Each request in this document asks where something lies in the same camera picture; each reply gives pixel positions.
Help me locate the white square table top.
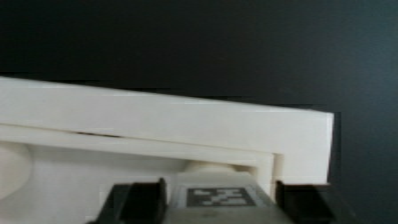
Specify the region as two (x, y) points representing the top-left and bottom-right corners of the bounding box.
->
(0, 126), (274, 224)

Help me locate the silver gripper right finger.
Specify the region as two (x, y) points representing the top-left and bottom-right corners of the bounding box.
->
(276, 181), (359, 224)

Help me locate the white leg with tag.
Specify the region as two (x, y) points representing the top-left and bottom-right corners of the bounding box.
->
(164, 162), (293, 224)

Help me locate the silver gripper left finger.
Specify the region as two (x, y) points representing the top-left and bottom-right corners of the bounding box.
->
(87, 178), (167, 224)

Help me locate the white L-shaped fence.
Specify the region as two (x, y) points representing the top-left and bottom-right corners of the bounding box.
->
(0, 75), (336, 185)

